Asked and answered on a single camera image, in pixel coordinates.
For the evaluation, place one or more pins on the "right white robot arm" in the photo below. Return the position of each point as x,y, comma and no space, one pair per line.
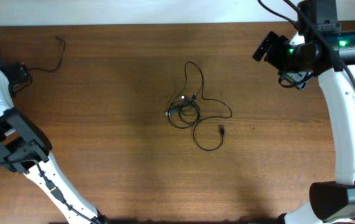
333,201

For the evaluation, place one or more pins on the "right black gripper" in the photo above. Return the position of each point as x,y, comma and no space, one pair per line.
275,45

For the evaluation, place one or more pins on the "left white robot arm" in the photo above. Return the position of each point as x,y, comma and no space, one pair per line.
26,150

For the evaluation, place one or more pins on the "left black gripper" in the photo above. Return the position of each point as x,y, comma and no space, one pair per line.
20,74

